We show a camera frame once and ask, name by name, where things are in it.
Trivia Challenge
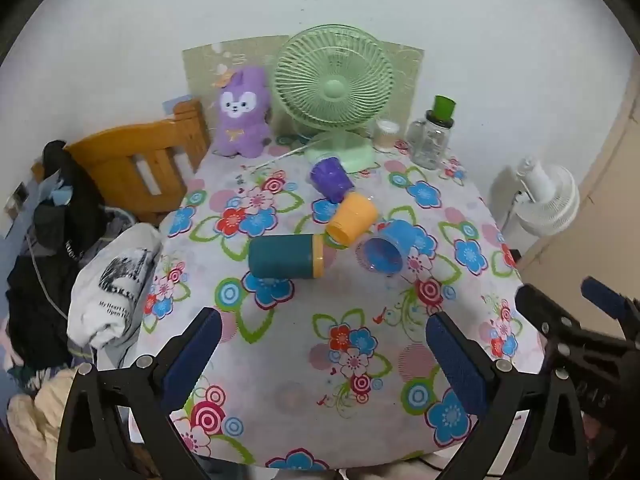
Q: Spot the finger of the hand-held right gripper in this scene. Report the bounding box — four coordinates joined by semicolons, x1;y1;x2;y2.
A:
515;283;640;361
581;276;640;333

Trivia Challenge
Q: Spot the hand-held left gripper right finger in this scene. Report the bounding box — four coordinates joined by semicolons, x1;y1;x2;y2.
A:
425;310;589;480

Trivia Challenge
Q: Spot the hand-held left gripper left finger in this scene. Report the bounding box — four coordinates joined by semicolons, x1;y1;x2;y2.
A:
55;306;223;480

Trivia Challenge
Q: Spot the blue plastic cup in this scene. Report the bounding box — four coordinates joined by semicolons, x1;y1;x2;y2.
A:
361;219;414;275

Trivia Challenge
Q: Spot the dark teal cup yellow rim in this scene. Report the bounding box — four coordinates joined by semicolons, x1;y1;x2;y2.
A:
248;233;326;280

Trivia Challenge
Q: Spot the orange plastic cup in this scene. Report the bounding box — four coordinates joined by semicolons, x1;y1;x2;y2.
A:
325;192;379;249

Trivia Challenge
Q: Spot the purple plastic cup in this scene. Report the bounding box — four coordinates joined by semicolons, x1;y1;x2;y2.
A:
309;156;355;204

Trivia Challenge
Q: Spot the white fan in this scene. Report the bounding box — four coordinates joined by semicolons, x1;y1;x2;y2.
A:
499;157;581;252

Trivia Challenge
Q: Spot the white printed shirt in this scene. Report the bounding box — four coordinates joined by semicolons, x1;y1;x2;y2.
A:
67;222;164;349

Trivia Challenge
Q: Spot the floral tablecloth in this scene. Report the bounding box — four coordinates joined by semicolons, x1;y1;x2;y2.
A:
127;146;547;472

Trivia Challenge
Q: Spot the beige cloth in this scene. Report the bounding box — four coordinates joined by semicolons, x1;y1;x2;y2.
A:
7;366;78;463

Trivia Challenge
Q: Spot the pile of dark clothes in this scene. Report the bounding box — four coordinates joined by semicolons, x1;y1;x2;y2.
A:
4;140;110;373

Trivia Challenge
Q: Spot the wooden chair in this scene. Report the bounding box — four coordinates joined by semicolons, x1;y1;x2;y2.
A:
32;99;211;227

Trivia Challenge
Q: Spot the glass jar green lid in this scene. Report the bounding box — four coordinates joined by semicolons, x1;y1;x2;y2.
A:
406;94;457;170

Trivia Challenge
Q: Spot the small clear plastic container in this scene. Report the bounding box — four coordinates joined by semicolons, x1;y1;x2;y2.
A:
373;119;401;154

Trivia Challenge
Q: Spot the purple plush toy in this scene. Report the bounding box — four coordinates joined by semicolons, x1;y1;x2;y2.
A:
214;66;274;159

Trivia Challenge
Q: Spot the green desk fan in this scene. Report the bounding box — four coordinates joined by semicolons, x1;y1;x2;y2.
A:
274;23;396;174

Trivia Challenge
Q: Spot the grey cable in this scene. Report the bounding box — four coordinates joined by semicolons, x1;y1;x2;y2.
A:
27;237;69;320

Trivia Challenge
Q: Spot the white fan cable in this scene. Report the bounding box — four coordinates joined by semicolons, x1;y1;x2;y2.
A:
250;132;332;174

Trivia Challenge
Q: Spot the wall socket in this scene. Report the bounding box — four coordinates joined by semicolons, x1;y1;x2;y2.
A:
4;182;29;222

